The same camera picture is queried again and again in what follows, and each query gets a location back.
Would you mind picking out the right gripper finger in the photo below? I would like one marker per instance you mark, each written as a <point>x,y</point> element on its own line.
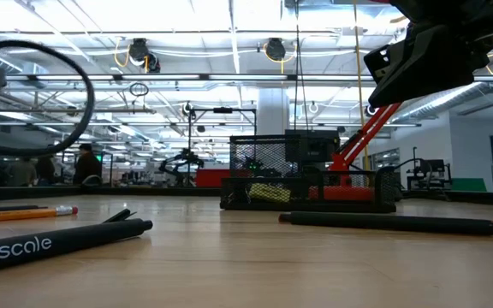
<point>435,64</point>

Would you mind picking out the black ballpoint pen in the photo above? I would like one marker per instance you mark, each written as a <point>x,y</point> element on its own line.
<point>120,215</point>
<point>79,239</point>
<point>400,222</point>
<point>7,208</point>

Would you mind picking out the black mesh desk organizer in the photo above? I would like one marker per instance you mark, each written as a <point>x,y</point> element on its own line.
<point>298,206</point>

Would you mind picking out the yellow-green block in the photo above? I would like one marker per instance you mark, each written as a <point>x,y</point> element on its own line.
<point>270,193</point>

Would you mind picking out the orange pencil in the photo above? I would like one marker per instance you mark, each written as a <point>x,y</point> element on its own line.
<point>15,214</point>

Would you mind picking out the black background robot arm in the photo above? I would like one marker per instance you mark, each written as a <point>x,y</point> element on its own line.
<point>182,160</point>

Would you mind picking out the black background equipment station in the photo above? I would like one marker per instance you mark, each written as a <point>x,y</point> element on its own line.
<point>432,169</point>

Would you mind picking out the red desk lamp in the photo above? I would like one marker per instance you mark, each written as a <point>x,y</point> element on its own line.
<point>360,141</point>

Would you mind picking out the green board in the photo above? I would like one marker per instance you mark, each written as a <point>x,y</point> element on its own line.
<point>469,185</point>

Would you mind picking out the red storage bin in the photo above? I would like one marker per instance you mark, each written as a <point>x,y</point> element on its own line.
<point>212,177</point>

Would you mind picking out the person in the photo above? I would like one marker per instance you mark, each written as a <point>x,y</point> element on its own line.
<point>46,170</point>
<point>21,171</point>
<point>87,164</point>

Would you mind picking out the black background station frame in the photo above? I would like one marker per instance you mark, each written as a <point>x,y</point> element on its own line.
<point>223,110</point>

